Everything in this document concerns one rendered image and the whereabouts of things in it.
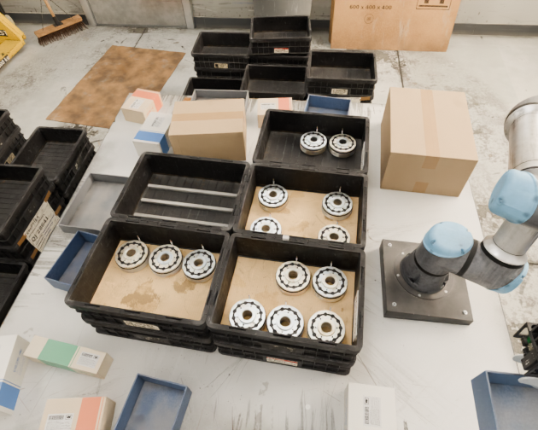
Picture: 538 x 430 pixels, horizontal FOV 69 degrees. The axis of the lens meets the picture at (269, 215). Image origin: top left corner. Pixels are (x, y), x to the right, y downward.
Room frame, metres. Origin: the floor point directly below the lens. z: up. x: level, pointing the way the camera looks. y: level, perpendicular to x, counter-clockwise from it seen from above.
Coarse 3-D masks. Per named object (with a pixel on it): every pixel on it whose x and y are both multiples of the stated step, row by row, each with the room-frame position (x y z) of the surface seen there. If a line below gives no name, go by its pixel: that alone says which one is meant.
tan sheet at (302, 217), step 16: (256, 192) 0.91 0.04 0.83; (288, 192) 0.90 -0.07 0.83; (304, 192) 0.90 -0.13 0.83; (256, 208) 0.84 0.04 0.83; (288, 208) 0.83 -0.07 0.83; (304, 208) 0.83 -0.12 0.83; (320, 208) 0.82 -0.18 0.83; (288, 224) 0.76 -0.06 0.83; (304, 224) 0.76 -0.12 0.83; (320, 224) 0.75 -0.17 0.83; (352, 224) 0.75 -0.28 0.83; (352, 240) 0.69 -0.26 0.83
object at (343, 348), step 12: (264, 240) 0.64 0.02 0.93; (276, 240) 0.64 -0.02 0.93; (228, 252) 0.61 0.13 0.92; (348, 252) 0.58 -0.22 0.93; (360, 252) 0.58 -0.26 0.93; (360, 264) 0.54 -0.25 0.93; (360, 276) 0.50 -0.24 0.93; (216, 288) 0.49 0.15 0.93; (360, 288) 0.47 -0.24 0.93; (216, 300) 0.45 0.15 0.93; (360, 300) 0.43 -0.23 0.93; (360, 312) 0.40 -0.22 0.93; (216, 324) 0.39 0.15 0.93; (360, 324) 0.37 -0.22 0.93; (252, 336) 0.36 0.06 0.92; (264, 336) 0.35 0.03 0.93; (276, 336) 0.35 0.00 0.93; (288, 336) 0.35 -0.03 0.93; (360, 336) 0.34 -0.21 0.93; (324, 348) 0.32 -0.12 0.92; (336, 348) 0.31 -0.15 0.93; (348, 348) 0.31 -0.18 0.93; (360, 348) 0.31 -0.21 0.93
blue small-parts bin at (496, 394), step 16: (480, 384) 0.17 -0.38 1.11; (496, 384) 0.18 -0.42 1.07; (512, 384) 0.17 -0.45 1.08; (480, 400) 0.15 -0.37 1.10; (496, 400) 0.15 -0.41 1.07; (512, 400) 0.15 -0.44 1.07; (528, 400) 0.15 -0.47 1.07; (480, 416) 0.12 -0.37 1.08; (496, 416) 0.12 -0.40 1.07; (512, 416) 0.12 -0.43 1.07; (528, 416) 0.12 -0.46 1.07
